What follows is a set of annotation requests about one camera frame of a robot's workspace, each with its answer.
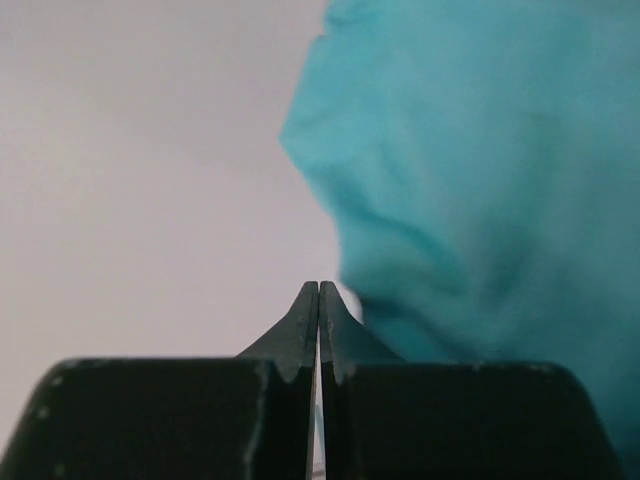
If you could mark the teal t-shirt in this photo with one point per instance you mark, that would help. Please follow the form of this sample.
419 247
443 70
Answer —
480 161

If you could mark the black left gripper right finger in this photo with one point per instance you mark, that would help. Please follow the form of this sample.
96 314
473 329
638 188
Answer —
385 418

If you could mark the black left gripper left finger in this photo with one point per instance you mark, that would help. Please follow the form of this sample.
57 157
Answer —
245 417

